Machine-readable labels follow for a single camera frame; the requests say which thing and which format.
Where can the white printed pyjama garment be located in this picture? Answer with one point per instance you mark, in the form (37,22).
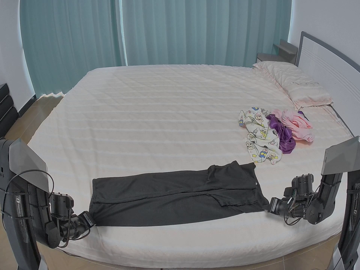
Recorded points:
(261,139)

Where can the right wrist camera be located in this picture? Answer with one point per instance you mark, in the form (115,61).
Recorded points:
(288,192)

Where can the black T-shirt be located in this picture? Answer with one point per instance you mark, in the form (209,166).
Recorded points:
(168,195)

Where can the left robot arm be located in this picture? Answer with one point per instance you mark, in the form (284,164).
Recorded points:
(28,164)

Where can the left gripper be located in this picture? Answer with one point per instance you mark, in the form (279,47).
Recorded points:
(83,224)

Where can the cream pillow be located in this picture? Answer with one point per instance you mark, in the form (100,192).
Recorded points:
(298,83)

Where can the bed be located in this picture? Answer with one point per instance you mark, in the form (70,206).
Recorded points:
(168,108)

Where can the purple garment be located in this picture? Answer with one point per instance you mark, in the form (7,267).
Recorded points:
(287,142)
(301,113)

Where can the dark chest of drawers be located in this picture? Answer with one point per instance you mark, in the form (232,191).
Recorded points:
(7,108)

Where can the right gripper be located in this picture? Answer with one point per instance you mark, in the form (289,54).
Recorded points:
(277,206)

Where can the blue-green curtain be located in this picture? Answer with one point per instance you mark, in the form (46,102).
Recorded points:
(202,21)
(73,38)

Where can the pink garment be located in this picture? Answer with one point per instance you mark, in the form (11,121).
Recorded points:
(298,128)

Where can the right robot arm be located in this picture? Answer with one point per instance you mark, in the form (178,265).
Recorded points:
(334,156)

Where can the grey bedside table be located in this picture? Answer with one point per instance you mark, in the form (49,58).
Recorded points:
(272,56)

